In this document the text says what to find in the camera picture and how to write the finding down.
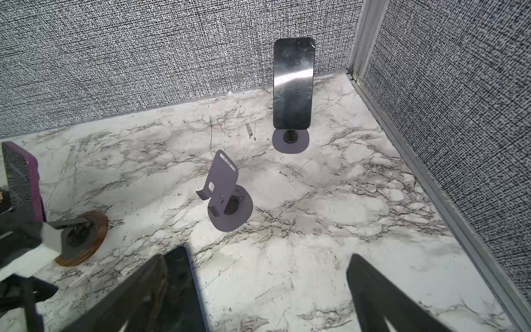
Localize wooden base phone stand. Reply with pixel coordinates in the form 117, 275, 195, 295
50, 211, 109, 267

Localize middle purple phone stand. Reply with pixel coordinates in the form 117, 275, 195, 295
196, 150, 253, 232

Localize far right purple stand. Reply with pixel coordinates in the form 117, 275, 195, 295
272, 129, 310, 154

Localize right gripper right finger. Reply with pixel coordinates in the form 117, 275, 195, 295
347, 254, 449, 331

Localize purple case phone wooden stand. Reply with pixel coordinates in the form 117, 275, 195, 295
1, 142, 46, 222

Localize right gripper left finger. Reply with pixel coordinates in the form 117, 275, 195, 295
64, 255, 168, 331

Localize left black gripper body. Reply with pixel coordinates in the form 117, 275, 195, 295
1, 275, 58, 331

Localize blue case phone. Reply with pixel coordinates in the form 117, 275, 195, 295
156, 246, 208, 331

